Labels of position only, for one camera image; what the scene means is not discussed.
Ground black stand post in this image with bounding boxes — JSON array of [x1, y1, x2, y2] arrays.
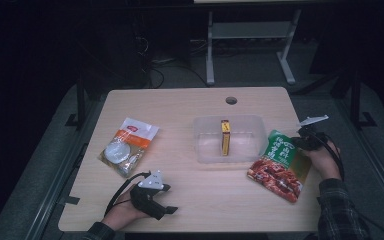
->
[[349, 68, 378, 130], [64, 79, 88, 131]]

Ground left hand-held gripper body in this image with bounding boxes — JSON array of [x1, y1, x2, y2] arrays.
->
[[129, 170, 168, 221]]

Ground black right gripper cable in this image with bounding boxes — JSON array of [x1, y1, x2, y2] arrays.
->
[[316, 131, 346, 182]]

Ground grey tape piece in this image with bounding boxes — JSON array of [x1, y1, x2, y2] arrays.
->
[[58, 195, 81, 206]]

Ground green red snack packet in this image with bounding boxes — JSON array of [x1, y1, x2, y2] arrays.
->
[[246, 129, 313, 204]]

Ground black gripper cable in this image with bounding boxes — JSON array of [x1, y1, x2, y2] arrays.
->
[[316, 131, 346, 182], [103, 171, 152, 218]]

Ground person's left hand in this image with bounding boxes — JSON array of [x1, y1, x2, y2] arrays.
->
[[101, 195, 152, 232]]

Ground person's right hand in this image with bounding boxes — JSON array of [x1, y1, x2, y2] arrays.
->
[[304, 141, 343, 181]]

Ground black floor cables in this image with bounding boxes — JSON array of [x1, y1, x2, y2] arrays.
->
[[139, 35, 211, 90]]

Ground orange white clear packet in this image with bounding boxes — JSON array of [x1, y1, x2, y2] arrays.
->
[[98, 117, 160, 178]]

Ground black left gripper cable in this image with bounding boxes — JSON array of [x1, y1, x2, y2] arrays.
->
[[103, 171, 152, 218]]

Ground clear plastic container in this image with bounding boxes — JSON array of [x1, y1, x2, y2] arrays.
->
[[193, 114, 269, 164]]

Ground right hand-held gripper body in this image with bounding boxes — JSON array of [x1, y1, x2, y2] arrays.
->
[[298, 114, 330, 151]]

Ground grey metal stand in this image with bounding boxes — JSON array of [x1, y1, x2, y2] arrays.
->
[[205, 9, 303, 86]]

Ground small yellow red box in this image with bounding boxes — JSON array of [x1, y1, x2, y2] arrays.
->
[[220, 119, 232, 157]]

